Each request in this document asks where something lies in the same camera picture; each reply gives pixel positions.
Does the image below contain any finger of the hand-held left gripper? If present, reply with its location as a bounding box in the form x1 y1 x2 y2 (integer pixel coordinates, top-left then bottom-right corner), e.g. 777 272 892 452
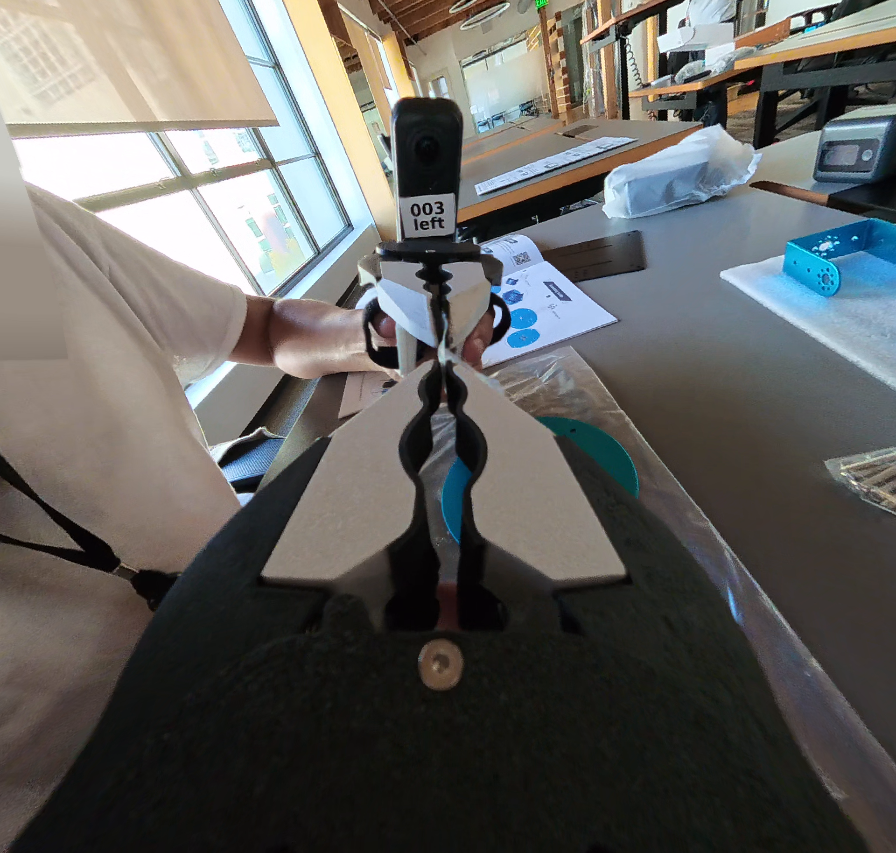
441 267 492 358
377 258 441 350

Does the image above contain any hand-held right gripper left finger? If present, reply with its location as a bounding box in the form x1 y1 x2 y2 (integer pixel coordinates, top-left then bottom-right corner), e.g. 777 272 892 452
260 361 449 633

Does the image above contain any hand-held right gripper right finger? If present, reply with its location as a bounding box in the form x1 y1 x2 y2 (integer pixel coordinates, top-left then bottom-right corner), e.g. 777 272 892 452
445 361 627 633

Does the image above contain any teal round metal plate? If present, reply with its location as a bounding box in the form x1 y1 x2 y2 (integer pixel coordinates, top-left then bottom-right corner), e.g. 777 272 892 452
441 415 640 547

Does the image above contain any large clear plastic bag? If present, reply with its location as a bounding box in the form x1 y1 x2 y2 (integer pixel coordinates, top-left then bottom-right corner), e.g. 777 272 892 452
420 345 896 847

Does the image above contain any person's left forearm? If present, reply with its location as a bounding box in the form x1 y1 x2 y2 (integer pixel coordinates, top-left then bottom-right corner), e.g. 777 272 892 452
238 291 337 379

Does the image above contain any wood-edged long desk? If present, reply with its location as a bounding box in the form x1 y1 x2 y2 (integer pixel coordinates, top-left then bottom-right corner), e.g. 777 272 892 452
455 118 704 224

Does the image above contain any person's left hand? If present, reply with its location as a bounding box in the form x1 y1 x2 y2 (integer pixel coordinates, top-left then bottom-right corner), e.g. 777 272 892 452
325 301 495 379

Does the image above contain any white instruction booklet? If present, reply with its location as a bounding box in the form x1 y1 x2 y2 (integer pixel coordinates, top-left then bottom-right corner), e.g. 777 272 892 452
479 234 619 369

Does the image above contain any black office chair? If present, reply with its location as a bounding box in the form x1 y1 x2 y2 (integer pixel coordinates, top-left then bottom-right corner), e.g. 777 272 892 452
218 433 288 490

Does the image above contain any printed paper sheet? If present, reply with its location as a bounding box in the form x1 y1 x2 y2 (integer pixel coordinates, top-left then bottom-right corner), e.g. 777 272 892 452
338 370 406 420

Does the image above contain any black flat metal plate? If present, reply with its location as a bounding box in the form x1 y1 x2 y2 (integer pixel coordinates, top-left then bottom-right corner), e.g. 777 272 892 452
542 230 647 284

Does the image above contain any large paned window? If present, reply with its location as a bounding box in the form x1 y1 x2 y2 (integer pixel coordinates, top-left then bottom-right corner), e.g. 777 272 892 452
0 0 354 297

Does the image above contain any white plastic-wrapped package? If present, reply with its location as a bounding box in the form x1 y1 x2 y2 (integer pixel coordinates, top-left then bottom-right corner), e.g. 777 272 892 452
602 123 764 220

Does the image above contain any person's white shirt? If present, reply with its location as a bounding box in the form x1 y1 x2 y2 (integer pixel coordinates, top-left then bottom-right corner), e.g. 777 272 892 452
0 181 284 833

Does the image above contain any white box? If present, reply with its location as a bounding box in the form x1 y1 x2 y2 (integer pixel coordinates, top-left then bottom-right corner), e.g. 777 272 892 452
657 21 736 53

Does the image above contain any beige roller blind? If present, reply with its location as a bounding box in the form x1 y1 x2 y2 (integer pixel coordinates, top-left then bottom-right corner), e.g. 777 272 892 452
0 0 281 141

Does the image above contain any bag of long screws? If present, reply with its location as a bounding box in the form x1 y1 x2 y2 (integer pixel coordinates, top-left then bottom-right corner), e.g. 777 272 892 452
825 447 896 515

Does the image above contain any white foam sheet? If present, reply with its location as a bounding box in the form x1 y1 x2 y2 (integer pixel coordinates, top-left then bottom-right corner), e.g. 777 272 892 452
720 237 896 386

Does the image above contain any grey display device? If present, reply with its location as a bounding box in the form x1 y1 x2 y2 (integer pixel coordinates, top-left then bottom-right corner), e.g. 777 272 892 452
812 114 896 183

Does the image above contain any black lanyard strap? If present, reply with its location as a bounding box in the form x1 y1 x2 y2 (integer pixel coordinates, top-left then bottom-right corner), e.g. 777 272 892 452
0 455 182 612

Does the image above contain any blue U-shaped metal bracket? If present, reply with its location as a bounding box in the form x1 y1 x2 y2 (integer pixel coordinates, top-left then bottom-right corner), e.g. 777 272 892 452
783 219 896 298

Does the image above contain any wood-topped black-frame desk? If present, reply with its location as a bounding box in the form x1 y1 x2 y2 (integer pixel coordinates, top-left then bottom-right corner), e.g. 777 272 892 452
735 0 896 147

